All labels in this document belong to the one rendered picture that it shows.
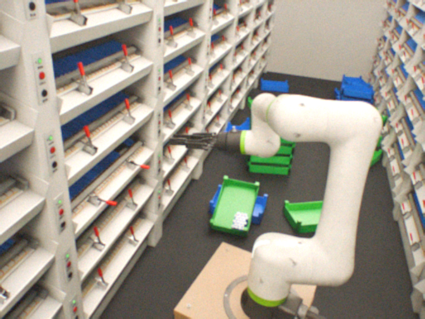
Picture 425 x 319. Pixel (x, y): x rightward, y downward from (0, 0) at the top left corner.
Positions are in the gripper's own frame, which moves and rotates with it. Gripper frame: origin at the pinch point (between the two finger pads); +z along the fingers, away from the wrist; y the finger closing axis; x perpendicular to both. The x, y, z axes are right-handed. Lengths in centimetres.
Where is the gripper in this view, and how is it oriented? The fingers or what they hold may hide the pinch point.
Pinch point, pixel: (179, 139)
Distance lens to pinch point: 158.0
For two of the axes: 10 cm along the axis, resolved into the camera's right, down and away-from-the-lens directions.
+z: -9.5, -0.5, 2.9
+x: 0.8, 9.0, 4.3
